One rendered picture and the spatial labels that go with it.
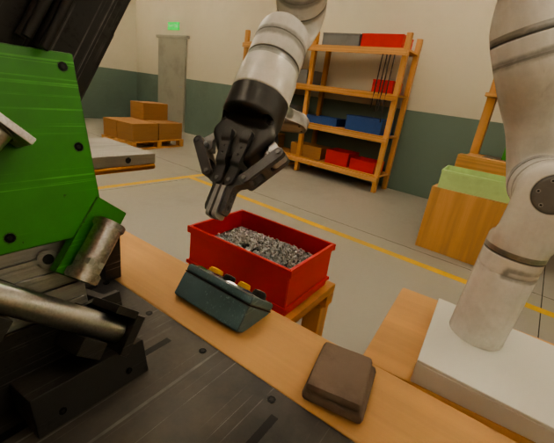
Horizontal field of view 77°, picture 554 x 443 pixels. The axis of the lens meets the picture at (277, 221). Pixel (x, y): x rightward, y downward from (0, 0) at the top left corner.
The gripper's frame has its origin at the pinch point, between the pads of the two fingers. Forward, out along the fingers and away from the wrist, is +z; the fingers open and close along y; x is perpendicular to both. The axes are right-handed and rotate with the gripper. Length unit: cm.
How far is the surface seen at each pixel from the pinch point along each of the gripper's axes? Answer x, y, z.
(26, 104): -12.7, -18.4, -2.4
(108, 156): 5.1, -26.3, -4.4
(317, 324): 63, 1, 11
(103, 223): -3.2, -11.9, 6.5
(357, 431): 14.6, 20.0, 19.6
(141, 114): 399, -496, -229
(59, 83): -10.9, -18.3, -6.4
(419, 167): 493, -10, -254
